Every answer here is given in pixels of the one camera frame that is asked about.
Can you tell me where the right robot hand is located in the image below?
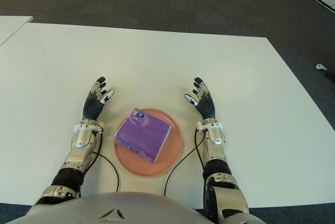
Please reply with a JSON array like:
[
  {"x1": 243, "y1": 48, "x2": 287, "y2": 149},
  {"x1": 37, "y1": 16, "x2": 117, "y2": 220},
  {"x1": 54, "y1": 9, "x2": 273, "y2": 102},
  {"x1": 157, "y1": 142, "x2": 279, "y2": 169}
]
[{"x1": 184, "y1": 76, "x2": 217, "y2": 120}]

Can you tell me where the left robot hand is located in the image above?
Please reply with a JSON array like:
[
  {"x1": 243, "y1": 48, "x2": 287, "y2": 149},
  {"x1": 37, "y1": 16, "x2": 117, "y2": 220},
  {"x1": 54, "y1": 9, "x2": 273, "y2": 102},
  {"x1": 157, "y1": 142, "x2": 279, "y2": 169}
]
[{"x1": 82, "y1": 76, "x2": 116, "y2": 121}]

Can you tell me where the purple tissue pack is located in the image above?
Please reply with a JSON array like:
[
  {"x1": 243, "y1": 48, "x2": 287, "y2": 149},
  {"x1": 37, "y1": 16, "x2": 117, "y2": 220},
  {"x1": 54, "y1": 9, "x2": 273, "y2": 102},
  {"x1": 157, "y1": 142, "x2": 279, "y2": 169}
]
[{"x1": 114, "y1": 107, "x2": 172, "y2": 164}]

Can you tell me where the pink round plate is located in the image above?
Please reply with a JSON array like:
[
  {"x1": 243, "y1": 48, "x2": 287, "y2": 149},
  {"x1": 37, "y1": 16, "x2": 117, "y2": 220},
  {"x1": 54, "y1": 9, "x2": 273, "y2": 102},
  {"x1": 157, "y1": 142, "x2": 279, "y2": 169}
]
[{"x1": 114, "y1": 107, "x2": 183, "y2": 178}]

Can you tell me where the grey robot torso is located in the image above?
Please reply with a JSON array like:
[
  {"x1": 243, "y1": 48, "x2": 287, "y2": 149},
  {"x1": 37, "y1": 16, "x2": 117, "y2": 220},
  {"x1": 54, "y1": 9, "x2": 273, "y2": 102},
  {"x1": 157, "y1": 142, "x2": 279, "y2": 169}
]
[{"x1": 10, "y1": 192, "x2": 213, "y2": 224}]

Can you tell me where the white side table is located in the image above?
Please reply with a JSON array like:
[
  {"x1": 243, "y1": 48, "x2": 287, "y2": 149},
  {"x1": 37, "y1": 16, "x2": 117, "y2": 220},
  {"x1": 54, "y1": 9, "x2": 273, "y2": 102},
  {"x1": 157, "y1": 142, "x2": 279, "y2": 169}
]
[{"x1": 0, "y1": 16, "x2": 34, "y2": 46}]

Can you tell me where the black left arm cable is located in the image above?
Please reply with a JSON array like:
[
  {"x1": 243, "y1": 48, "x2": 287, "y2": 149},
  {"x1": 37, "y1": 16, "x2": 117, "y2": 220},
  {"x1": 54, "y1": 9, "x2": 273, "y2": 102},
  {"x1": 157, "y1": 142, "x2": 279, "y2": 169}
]
[{"x1": 91, "y1": 129, "x2": 120, "y2": 193}]

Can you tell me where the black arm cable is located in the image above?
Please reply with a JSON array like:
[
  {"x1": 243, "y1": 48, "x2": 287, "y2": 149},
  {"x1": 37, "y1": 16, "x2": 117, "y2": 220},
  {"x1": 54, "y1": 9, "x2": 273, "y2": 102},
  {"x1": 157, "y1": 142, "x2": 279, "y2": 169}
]
[
  {"x1": 91, "y1": 129, "x2": 120, "y2": 193},
  {"x1": 164, "y1": 128, "x2": 207, "y2": 196}
]

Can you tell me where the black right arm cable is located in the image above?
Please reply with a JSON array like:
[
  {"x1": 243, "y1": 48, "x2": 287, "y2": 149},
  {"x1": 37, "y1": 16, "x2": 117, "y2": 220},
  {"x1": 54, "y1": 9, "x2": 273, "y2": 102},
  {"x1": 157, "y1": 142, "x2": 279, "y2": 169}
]
[{"x1": 164, "y1": 128, "x2": 207, "y2": 196}]

